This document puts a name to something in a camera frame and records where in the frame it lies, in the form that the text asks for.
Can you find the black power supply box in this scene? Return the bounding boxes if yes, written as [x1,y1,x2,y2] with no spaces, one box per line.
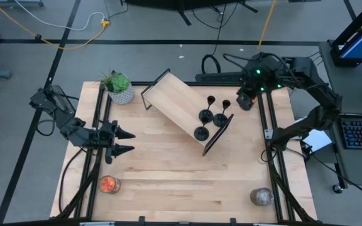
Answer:
[47,84,77,117]

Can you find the grey side desk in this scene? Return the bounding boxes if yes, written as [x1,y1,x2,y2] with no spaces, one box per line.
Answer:
[318,40,362,116]

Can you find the black table extrusion frame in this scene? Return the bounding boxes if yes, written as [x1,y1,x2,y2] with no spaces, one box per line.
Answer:
[55,80,319,226]

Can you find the wooden shelf riser black frame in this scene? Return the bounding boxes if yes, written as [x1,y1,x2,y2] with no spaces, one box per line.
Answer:
[140,68,234,157]

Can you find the grey candle glass jar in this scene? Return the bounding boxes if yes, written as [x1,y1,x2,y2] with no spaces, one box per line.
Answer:
[250,187,275,207]

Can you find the long black floor cable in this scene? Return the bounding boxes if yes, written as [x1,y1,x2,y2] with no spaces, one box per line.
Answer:
[312,156,362,203]

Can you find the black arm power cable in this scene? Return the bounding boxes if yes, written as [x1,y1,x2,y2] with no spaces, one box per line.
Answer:
[58,146,86,214]

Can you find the white paper sheet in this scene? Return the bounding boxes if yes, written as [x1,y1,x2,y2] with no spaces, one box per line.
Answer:
[302,128,333,153]

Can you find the black power strip bar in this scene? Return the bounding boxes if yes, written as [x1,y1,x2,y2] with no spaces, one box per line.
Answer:
[195,71,244,85]

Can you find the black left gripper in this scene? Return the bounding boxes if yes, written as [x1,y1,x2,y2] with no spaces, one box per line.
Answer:
[99,121,136,164]

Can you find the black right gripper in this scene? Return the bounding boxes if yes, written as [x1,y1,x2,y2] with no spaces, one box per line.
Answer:
[237,75,265,111]

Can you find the white power cable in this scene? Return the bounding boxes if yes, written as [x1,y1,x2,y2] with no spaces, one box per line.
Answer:
[13,0,106,31]

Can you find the laptop with backlit keyboard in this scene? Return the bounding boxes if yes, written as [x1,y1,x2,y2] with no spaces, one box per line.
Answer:
[327,113,362,186]

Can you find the coiled black cable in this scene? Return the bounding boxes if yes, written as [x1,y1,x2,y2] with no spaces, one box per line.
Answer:
[200,0,229,75]

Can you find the green succulent in patterned pot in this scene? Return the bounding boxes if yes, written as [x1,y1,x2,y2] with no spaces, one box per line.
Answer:
[99,67,135,106]

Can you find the yellow extension cable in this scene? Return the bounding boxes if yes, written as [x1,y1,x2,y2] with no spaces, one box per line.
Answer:
[256,0,278,53]
[0,0,110,50]

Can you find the black floor stand legs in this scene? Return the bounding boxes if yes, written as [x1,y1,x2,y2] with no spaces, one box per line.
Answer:
[121,0,259,26]

